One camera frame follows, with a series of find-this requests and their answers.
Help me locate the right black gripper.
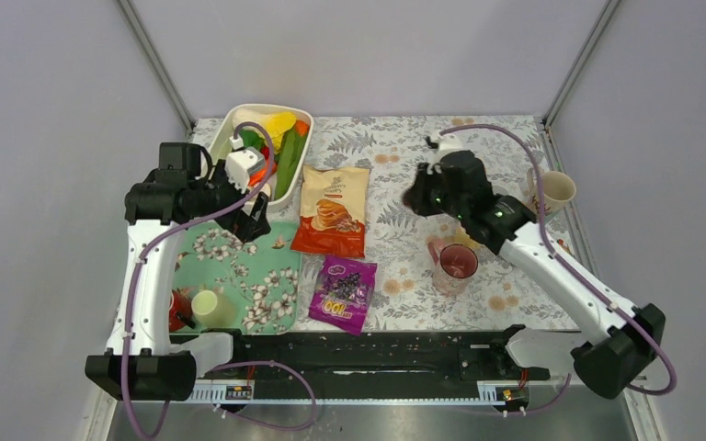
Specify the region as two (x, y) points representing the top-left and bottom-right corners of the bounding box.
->
(403, 161), (468, 220)

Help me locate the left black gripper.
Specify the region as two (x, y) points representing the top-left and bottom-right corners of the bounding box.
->
(191, 160), (270, 241)

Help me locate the pink ribbed mug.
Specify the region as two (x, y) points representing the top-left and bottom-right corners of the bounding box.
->
(427, 239), (479, 297)

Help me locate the light green mug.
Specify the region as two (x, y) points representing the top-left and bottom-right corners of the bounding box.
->
(191, 289), (237, 328)

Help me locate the cream beige mug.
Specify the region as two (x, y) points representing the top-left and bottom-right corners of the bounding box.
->
(522, 168), (576, 220)

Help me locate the red mug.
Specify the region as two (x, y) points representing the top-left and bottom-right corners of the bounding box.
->
(168, 289), (196, 333)

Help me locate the yellow mug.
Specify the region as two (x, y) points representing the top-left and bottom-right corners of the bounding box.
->
(453, 226), (481, 252)

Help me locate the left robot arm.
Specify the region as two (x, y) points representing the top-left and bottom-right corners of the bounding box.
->
(85, 142), (270, 401)

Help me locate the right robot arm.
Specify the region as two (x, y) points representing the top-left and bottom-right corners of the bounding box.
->
(403, 150), (676, 399)

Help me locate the green floral tray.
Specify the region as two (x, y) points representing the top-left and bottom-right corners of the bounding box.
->
(172, 221), (302, 335)

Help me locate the toy green cucumber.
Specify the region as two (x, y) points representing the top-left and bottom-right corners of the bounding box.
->
(274, 126), (305, 199)

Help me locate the white vegetable tub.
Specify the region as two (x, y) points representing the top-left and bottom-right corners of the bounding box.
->
(193, 104), (314, 213)

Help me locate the cassava chips bag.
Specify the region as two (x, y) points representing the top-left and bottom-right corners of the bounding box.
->
(291, 165), (370, 258)

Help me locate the toy napa cabbage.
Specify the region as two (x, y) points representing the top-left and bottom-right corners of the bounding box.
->
(233, 108), (297, 153)

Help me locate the purple candy bag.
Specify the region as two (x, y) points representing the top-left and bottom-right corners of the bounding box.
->
(308, 255), (378, 335)

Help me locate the floral tablecloth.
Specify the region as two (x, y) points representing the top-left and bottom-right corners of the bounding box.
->
(170, 115), (583, 333)

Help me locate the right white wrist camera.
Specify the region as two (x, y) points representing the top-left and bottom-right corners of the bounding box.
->
(426, 132), (465, 175)

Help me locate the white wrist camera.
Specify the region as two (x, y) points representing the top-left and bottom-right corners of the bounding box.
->
(224, 136), (267, 193)
(426, 132), (465, 175)

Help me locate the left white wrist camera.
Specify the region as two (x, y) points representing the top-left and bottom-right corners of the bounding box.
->
(224, 136), (267, 193)

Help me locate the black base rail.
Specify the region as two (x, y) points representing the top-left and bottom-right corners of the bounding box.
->
(190, 331), (551, 383)

